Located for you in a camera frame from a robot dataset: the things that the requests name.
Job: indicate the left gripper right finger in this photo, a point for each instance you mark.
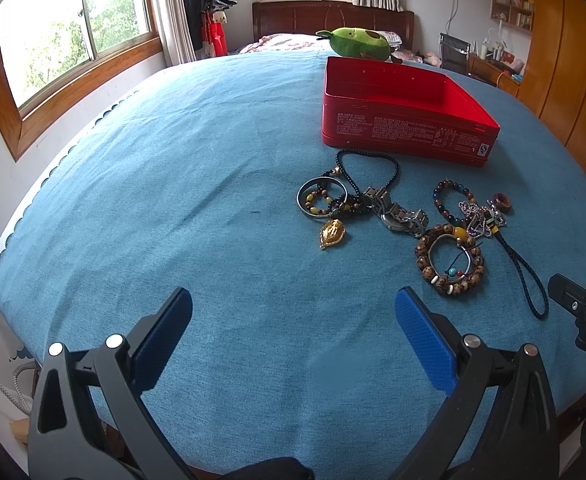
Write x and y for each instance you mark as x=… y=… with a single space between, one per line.
x=520 y=437

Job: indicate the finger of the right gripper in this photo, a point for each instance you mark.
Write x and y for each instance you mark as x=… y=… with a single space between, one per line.
x=568 y=294

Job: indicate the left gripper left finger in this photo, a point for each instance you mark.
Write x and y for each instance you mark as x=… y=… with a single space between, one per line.
x=66 y=439

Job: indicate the black cord lanyard charm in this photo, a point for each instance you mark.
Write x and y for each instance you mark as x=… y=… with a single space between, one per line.
x=524 y=271

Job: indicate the gold pendant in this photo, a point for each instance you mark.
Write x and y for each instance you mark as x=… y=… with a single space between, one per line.
x=331 y=234

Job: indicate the silver bangle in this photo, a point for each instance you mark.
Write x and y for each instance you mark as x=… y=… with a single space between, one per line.
x=322 y=198

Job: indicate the silver metal watch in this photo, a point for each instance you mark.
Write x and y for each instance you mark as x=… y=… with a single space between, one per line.
x=394 y=216

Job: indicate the wooden wardrobe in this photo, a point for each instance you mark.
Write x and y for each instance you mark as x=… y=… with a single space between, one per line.
x=554 y=82

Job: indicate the wooden desk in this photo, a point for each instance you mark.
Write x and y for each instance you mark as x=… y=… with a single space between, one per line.
x=492 y=74

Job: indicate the black desk chair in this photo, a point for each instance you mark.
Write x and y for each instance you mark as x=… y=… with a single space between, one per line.
x=454 y=53

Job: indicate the blue bed cover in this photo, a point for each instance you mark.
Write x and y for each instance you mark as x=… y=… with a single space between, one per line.
x=292 y=350

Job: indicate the red tin box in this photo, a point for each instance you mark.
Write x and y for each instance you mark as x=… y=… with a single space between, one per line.
x=403 y=109

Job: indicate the folded patterned blanket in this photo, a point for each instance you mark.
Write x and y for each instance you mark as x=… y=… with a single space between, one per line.
x=393 y=39

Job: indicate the green avocado plush toy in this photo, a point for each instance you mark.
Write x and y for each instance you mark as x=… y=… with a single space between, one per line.
x=361 y=43

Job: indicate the side window curtain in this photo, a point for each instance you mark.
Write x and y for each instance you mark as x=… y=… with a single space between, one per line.
x=173 y=29

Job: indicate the wooden framed side window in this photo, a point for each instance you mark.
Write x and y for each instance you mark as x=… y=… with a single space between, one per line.
x=54 y=53

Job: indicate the wooden headboard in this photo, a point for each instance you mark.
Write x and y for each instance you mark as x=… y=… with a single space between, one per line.
x=309 y=16

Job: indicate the coat rack with clothes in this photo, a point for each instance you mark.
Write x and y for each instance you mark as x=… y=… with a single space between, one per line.
x=205 y=20

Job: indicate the wall shelf with books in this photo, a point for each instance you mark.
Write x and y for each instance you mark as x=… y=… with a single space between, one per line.
x=518 y=14

